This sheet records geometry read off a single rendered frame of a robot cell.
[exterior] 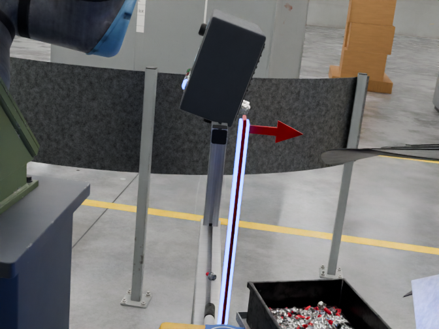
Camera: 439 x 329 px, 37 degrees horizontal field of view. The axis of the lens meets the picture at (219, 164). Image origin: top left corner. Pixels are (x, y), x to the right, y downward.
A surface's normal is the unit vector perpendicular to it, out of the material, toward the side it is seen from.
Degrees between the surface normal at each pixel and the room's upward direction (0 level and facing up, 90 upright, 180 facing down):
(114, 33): 109
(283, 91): 90
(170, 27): 90
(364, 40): 90
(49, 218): 0
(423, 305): 55
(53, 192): 0
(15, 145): 90
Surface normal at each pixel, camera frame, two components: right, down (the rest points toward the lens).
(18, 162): 0.99, 0.13
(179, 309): 0.10, -0.95
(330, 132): 0.62, 0.28
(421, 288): -0.61, -0.47
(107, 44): -0.06, 0.76
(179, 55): -0.14, 0.27
